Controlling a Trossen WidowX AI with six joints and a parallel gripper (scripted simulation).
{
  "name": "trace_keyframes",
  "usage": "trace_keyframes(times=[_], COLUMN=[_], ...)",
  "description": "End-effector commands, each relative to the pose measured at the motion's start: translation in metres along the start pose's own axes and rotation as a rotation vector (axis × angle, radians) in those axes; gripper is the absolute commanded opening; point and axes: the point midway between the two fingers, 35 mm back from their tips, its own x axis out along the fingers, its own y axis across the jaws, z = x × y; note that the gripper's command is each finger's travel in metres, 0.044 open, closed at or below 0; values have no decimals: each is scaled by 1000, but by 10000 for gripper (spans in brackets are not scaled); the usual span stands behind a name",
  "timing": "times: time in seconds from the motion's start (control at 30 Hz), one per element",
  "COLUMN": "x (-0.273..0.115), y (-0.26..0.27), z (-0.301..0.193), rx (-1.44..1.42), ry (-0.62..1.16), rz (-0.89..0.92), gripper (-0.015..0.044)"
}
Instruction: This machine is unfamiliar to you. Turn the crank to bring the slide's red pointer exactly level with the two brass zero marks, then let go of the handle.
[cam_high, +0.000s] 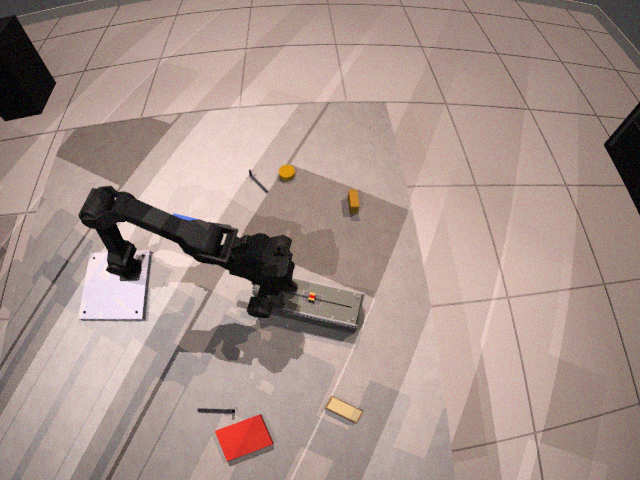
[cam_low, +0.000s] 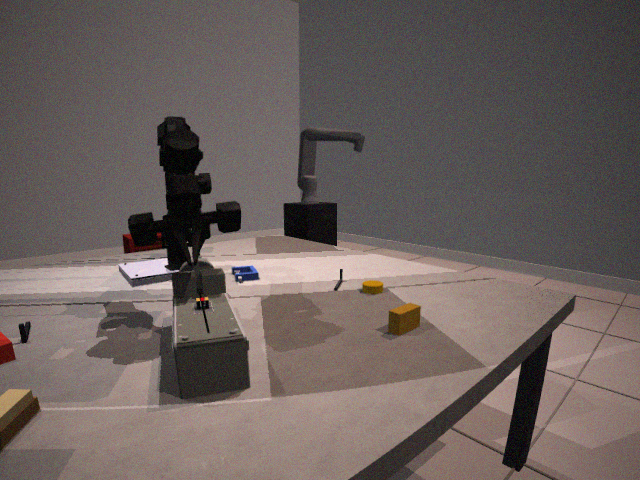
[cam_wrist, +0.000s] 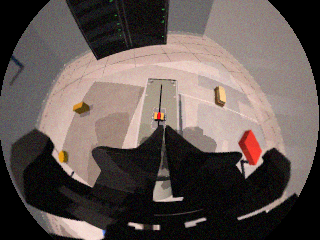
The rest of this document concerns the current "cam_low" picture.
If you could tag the red flat rectangular block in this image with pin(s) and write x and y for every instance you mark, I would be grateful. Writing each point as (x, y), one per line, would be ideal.
(6, 350)

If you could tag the blue c-clamp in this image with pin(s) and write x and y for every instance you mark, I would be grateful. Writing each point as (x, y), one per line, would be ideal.
(245, 273)

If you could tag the short yellow cylinder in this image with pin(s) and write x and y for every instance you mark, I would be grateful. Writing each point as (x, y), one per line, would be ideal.
(372, 287)

